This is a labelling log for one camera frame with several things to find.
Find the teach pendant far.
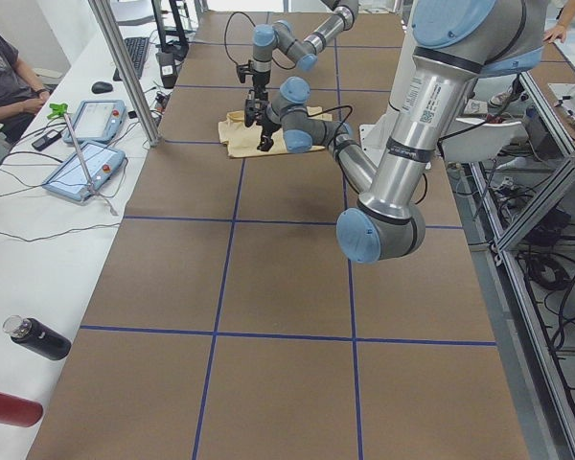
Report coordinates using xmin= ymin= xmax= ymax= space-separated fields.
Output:
xmin=68 ymin=100 xmax=127 ymax=144

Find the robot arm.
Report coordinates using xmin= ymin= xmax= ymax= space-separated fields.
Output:
xmin=238 ymin=1 xmax=547 ymax=264
xmin=236 ymin=0 xmax=359 ymax=110

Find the black keyboard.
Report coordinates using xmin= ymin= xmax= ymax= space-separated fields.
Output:
xmin=124 ymin=36 xmax=150 ymax=79

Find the black bottle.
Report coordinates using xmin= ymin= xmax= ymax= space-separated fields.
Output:
xmin=3 ymin=315 xmax=72 ymax=361

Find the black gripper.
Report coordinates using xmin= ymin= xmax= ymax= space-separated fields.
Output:
xmin=243 ymin=85 xmax=281 ymax=151
xmin=236 ymin=59 xmax=272 ymax=89

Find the teach pendant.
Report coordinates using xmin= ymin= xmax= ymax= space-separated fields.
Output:
xmin=41 ymin=141 xmax=126 ymax=204
xmin=68 ymin=100 xmax=127 ymax=144

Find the seated person grey shirt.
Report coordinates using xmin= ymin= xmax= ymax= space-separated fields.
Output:
xmin=0 ymin=35 xmax=51 ymax=144

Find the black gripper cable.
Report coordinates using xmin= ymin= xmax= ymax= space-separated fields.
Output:
xmin=222 ymin=11 xmax=293 ymax=81

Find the aluminium frame post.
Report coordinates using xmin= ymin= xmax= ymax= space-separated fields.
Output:
xmin=88 ymin=0 xmax=160 ymax=148

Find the cream long-sleeve graphic shirt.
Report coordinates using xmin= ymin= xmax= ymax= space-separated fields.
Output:
xmin=218 ymin=105 xmax=334 ymax=158

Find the red bottle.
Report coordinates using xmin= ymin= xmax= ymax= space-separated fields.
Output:
xmin=0 ymin=392 xmax=43 ymax=427

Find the teach pendant near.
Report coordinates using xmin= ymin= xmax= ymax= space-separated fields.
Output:
xmin=41 ymin=141 xmax=126 ymax=204

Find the white plastic chair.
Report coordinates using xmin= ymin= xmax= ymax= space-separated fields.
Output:
xmin=442 ymin=119 xmax=527 ymax=163

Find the black computer mouse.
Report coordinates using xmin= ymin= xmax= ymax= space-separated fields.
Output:
xmin=91 ymin=81 xmax=113 ymax=95

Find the blue tape line lengthwise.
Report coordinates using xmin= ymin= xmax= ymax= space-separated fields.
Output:
xmin=333 ymin=43 xmax=364 ymax=460

